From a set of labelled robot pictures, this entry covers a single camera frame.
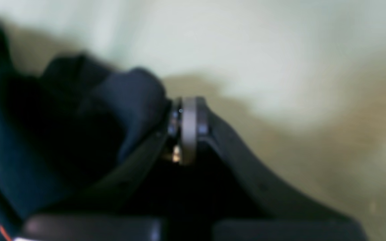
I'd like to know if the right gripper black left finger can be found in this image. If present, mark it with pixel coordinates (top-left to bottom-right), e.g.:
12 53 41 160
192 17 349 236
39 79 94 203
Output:
15 99 181 241

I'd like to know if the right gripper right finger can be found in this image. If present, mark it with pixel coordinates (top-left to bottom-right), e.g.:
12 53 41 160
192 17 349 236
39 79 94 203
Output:
181 97 368 241

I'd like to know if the black T-shirt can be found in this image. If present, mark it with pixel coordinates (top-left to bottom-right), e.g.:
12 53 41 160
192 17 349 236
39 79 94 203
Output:
0 26 168 241

